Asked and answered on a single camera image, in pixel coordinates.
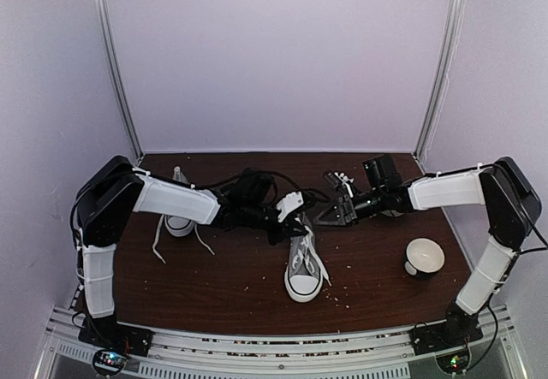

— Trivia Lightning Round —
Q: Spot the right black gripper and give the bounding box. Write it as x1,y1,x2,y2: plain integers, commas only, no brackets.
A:
313,187,385,228

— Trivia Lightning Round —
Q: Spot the grey sneaker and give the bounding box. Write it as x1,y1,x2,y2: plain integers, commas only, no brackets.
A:
283,213,331,303
152,165,216,264

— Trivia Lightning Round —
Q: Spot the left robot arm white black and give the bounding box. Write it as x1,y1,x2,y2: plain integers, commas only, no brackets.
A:
70,155,310,348

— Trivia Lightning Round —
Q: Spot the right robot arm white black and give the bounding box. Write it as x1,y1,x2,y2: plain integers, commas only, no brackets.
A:
313,154,547,346

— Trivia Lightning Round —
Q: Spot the black and white bowl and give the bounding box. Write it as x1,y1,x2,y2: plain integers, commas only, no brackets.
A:
403,238,445,281

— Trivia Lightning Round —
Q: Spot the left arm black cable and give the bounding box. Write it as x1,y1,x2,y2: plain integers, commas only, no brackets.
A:
205,169,333,209

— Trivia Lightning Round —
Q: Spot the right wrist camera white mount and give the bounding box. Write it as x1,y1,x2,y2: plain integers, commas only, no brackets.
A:
322,170,355,198

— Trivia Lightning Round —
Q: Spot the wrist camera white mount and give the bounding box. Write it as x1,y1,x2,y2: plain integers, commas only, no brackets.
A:
276,191,304,223
322,170,355,198

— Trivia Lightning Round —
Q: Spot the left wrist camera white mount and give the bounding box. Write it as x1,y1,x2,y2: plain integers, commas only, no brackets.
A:
276,191,304,223

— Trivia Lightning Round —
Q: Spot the front aluminium rail frame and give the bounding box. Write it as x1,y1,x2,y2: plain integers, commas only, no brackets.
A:
36,304,526,379

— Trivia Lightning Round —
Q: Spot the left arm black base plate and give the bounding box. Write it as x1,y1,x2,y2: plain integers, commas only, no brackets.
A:
78,318,153,357

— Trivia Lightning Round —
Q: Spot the right aluminium frame post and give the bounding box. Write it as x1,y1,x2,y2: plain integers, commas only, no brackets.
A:
414,0,465,164

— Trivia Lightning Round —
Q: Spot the aluminium frame post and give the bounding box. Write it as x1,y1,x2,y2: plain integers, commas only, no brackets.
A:
414,0,465,164
94,0,145,161

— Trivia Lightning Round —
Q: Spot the left aluminium frame post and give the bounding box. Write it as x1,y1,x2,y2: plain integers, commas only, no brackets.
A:
94,0,145,161

